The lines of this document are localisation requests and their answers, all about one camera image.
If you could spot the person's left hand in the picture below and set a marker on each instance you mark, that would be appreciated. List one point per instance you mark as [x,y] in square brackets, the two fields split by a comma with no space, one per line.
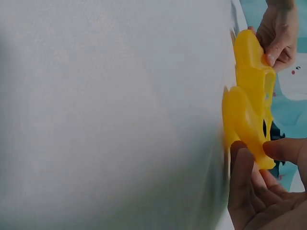
[279,26]

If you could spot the person's right hand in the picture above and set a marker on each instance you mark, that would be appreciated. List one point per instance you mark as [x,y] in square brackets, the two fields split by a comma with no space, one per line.
[271,210]

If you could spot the person's left fingers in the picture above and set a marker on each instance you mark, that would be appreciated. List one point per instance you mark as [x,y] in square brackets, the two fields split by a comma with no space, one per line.
[275,54]

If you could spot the yellow silicone phone case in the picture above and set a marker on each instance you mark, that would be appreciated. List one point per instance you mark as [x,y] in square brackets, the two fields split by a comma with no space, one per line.
[249,95]

